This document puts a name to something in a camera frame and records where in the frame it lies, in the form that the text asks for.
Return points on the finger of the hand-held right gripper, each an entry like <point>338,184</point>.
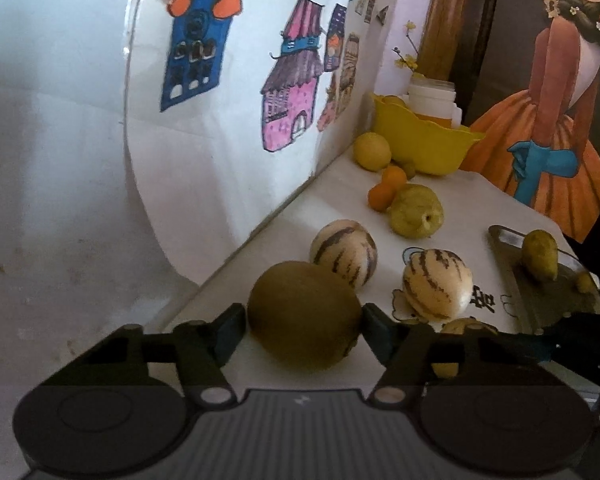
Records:
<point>575,340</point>

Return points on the yellow round fruit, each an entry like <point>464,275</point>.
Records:
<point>460,326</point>

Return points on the striped pepino melon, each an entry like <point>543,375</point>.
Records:
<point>435,285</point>
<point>345,250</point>

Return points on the brown kiwi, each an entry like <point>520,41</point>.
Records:
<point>300,315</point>

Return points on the yellow wavy-edged bowl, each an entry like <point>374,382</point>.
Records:
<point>425,145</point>

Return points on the white jar with orange contents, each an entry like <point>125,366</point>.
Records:
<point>430,97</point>

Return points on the white paper backdrop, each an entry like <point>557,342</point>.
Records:
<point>240,185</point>

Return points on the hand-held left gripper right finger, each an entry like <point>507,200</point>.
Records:
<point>377,334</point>

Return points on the blue house drawing orange roof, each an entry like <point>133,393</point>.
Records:
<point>195,50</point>

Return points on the small green fruit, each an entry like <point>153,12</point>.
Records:
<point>585,283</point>
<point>407,168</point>

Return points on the dark wooden frame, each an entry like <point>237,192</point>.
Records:
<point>485,35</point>

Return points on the yellow-green quince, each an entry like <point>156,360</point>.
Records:
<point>412,210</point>

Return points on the pink house drawing brown outline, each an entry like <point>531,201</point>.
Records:
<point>334,105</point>

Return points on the pink house drawing purple roof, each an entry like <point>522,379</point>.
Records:
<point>290,95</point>

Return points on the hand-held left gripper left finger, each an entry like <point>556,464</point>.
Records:
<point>228,332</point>

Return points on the small green pear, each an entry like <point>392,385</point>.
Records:
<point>540,255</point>

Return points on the white printed tablecloth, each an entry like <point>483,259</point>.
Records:
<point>300,210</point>

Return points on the wall poster with orange dress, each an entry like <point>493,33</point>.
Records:
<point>555,125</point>

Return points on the small orange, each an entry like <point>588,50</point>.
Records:
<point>395,178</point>
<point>380,197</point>

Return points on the small white bottle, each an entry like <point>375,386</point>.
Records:
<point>456,115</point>

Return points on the yellow castle house drawing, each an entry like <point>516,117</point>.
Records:
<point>351,57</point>

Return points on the yellow lemon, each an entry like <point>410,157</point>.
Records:
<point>371,151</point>

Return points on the metal tray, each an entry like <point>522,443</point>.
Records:
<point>545,300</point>

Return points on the brown wooden pole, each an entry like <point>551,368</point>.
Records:
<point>445,15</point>

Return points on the dark purple framed house drawing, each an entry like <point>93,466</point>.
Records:
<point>336,35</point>

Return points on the yellow flower twig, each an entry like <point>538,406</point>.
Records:
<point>407,62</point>

